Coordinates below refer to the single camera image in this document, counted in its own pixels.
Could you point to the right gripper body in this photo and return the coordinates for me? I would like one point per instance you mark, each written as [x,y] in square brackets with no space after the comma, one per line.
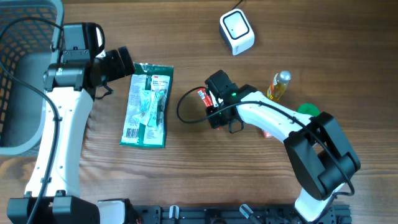
[220,119]

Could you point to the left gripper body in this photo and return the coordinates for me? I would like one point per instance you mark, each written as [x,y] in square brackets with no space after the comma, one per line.
[112,65]

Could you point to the red white tube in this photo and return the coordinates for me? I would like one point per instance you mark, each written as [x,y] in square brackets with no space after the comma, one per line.
[205,97]

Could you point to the green package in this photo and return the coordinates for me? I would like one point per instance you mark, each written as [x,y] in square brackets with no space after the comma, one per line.
[147,77]

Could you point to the small yellow bottle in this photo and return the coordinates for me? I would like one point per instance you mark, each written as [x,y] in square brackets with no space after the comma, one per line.
[278,86]

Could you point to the green lid jar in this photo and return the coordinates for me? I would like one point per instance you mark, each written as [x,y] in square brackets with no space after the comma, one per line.
[308,108]

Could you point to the light teal sachet pack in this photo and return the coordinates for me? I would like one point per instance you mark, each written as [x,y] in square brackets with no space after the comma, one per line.
[149,107]

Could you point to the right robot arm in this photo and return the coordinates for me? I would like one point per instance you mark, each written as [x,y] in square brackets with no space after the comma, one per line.
[321,156]

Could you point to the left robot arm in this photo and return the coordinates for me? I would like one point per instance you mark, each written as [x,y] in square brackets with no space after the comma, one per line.
[53,193]

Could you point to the white barcode scanner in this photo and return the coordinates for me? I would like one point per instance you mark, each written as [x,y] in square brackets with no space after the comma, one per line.
[236,31]

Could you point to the dark grey mesh basket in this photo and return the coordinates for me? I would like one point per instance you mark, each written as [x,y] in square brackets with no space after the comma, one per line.
[28,46]

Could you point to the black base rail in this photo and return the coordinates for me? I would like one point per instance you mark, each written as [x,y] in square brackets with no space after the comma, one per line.
[278,214]

